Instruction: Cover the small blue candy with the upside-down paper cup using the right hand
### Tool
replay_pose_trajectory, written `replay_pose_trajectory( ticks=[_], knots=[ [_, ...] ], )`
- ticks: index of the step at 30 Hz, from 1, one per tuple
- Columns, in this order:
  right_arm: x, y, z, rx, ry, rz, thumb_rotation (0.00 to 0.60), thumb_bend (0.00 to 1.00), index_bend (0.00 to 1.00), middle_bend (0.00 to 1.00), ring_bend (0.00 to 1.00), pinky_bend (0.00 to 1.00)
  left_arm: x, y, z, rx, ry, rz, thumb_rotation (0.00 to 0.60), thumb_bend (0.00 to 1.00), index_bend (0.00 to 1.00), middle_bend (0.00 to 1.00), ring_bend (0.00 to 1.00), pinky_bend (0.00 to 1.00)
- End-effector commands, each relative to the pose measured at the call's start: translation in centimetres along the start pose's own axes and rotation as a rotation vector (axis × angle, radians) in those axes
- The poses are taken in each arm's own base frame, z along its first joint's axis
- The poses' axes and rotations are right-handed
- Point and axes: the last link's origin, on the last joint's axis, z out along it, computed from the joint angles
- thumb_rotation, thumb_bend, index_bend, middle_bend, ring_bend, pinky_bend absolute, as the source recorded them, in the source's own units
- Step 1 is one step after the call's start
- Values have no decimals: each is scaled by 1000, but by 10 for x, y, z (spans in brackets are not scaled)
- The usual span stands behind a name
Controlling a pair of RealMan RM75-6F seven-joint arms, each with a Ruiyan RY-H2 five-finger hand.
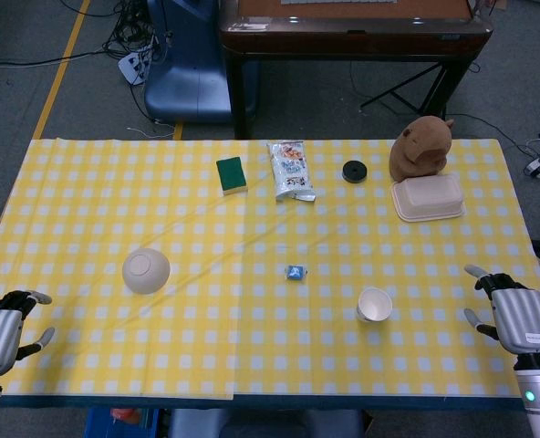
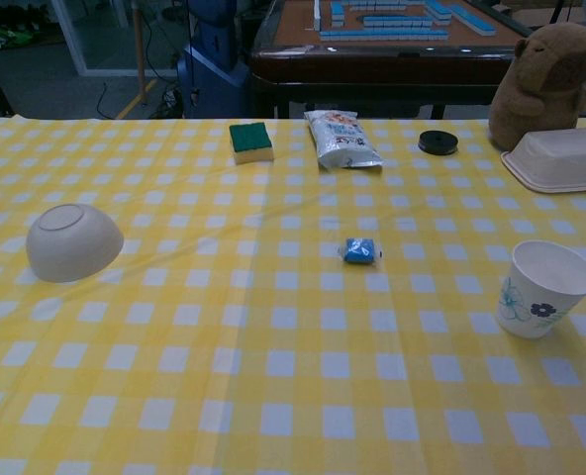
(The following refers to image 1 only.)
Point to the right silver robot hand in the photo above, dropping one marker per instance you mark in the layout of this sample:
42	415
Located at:
523	315

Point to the white paper cup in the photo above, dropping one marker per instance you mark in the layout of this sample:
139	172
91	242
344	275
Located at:
374	305

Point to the blue plastic crate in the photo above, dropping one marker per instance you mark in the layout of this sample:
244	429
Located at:
103	422

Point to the beige takeout food container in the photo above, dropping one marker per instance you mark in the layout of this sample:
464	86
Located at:
429	196

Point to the beige upturned bowl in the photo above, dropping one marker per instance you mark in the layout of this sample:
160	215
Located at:
146	271

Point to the brown capybara plush toy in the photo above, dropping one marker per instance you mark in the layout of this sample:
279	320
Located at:
418	150

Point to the black round disc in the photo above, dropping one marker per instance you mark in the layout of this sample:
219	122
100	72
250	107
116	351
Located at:
355	172

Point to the small blue wrapped candy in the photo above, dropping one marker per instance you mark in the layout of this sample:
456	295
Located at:
295	273

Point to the yellow checkered tablecloth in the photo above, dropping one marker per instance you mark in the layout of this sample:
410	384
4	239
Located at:
233	237

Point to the white snack bag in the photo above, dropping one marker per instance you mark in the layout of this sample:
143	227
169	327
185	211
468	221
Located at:
293	171

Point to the green and yellow sponge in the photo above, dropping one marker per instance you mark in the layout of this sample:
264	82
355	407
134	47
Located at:
231	174

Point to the dark robot torso base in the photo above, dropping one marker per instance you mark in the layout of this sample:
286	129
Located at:
265	424

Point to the white power strip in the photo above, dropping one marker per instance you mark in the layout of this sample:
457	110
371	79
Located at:
133	68

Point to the blue machine base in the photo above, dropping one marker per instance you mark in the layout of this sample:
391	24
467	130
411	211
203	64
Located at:
183	86

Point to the dark wooden mahjong table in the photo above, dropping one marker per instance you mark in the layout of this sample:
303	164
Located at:
356	38

